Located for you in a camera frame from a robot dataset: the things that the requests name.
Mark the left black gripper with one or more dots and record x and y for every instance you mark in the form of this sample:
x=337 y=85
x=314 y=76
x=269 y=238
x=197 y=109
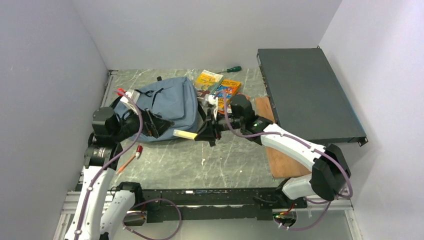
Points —
x=156 y=125

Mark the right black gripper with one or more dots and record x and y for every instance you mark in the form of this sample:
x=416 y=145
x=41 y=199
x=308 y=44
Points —
x=207 y=132

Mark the yellow highlighter marker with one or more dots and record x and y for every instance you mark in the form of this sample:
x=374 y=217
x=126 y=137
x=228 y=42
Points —
x=184 y=134

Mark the blue grey backpack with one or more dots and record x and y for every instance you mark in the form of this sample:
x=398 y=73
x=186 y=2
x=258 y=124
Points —
x=173 y=99

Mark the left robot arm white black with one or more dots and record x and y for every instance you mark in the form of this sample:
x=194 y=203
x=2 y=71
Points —
x=91 y=220

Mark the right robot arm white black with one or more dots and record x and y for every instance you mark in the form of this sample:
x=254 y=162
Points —
x=329 y=176

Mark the red white glue stick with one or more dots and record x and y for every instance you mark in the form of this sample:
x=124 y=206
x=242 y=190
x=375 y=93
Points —
x=138 y=151

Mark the yellow small book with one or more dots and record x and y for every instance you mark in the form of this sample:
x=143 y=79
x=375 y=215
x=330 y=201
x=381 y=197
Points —
x=206 y=80

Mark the blue yellow children's book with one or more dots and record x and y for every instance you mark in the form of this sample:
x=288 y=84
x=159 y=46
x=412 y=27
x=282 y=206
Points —
x=226 y=88

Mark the brown wooden board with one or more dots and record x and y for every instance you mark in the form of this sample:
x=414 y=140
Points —
x=281 y=165

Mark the dark rack server box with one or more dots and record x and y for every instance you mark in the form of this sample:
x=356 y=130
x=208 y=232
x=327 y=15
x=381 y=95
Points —
x=306 y=97

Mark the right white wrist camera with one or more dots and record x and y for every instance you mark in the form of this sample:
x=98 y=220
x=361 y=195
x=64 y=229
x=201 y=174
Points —
x=211 y=101

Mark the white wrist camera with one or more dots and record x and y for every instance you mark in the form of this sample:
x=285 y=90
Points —
x=211 y=101
x=129 y=98

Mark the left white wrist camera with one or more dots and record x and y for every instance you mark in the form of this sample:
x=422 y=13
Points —
x=129 y=98

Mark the green handled screwdriver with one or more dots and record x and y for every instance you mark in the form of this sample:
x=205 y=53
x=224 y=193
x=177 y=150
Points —
x=231 y=70

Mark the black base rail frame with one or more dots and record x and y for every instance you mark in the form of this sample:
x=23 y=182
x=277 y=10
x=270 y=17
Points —
x=262 y=204

